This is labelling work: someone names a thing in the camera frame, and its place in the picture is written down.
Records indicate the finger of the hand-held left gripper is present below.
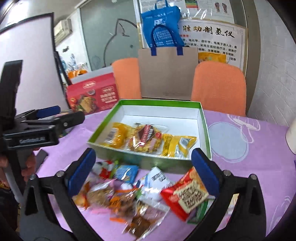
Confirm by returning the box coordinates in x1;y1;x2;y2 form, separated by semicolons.
15;106;61;121
22;111;85;131

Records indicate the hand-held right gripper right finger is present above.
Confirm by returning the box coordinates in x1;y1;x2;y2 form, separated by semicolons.
185;148;266;241

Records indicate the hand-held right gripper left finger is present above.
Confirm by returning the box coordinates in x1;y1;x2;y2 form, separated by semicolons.
20;148;102;241

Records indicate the red cracker packet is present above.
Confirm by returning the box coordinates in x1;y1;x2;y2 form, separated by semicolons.
160;167;210;222

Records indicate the pile of mixed snack packs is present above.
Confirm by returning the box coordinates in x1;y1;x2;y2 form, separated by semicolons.
73;159;215;239

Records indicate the green cardboard box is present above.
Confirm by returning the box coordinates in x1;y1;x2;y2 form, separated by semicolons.
87;99;212;171

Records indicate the person's left forearm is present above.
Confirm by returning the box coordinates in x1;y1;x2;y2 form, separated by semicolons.
0;178;21;232

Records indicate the person's left hand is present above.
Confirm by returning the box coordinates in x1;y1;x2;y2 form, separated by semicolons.
20;151;38;183

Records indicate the red cracker carton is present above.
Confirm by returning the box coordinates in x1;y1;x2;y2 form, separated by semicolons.
66;72;119;115

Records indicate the black phone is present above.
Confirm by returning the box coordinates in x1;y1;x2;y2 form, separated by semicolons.
37;149;49;167

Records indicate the yellow snack packet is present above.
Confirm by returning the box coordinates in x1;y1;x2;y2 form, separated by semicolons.
161;133;197;158
102;122;130;149

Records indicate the purple printed tablecloth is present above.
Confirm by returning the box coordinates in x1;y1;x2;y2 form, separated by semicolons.
35;109;296;241

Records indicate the whiteboard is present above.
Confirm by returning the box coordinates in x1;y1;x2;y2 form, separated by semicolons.
0;13;67;121

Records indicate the clear packet with red label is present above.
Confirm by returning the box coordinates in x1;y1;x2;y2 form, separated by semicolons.
126;123;169;154

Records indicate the orange chair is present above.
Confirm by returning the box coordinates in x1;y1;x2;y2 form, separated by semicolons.
191;61;247;116
111;58;142;100

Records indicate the air conditioner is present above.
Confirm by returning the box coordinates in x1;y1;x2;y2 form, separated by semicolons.
54;19;73;43

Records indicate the glass panel with cat outline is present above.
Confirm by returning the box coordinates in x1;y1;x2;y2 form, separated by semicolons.
80;0;141;71

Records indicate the white container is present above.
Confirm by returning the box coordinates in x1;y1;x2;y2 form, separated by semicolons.
285;116;296;154

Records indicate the brown paper bag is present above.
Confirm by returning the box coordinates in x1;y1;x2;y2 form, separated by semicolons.
138;25;199;100

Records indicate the blue tote bag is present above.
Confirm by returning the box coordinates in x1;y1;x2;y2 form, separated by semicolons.
140;2;185;56

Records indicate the wall poster with black text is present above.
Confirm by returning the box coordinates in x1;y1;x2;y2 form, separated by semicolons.
178;19;249;72

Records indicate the foot chart wall poster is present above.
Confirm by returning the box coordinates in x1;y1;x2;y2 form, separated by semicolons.
139;0;234;18

